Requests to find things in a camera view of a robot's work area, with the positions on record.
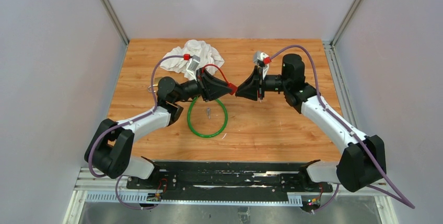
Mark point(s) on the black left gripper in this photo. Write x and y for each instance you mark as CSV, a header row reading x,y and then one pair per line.
x,y
206,80

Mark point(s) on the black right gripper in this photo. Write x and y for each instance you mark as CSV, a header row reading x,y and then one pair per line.
x,y
254,87

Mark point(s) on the red cable lock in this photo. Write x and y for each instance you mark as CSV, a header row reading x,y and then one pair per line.
x,y
221,73

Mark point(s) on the green cable lock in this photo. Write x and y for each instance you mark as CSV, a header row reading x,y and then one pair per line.
x,y
198,122

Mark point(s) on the brass padlock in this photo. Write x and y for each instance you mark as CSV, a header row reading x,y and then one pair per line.
x,y
154,86

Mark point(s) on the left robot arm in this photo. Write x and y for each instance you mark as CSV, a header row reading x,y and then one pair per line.
x,y
109,152

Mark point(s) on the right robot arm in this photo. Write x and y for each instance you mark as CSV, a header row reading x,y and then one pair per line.
x,y
363,157

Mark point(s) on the white crumpled cloth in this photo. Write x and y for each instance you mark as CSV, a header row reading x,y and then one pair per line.
x,y
207,54

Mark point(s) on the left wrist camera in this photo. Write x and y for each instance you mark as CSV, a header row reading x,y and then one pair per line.
x,y
193,64

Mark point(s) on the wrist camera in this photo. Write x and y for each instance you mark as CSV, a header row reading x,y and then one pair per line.
x,y
262,60
193,64

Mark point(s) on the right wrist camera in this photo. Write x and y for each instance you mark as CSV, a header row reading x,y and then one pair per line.
x,y
262,60

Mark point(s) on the aluminium frame post right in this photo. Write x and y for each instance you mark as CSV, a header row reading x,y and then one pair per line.
x,y
345,22

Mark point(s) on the aluminium frame post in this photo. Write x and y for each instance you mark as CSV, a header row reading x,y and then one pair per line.
x,y
116,21
345,22

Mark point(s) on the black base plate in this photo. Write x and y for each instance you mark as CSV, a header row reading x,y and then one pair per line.
x,y
231,182

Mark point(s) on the aluminium frame post left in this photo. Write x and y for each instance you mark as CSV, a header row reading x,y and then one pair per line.
x,y
116,21

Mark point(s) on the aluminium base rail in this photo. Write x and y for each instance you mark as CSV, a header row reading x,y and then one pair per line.
x,y
108,201

